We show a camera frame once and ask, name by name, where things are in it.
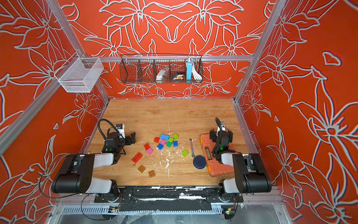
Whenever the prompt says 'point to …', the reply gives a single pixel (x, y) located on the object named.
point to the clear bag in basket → (161, 75)
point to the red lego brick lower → (147, 146)
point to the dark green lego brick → (168, 143)
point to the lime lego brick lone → (185, 153)
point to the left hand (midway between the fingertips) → (128, 132)
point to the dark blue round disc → (199, 162)
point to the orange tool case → (215, 168)
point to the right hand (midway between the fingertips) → (219, 128)
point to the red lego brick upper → (156, 139)
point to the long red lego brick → (137, 157)
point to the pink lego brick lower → (149, 151)
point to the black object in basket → (178, 76)
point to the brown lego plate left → (141, 168)
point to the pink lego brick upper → (162, 142)
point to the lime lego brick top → (175, 136)
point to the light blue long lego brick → (164, 137)
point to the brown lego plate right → (152, 173)
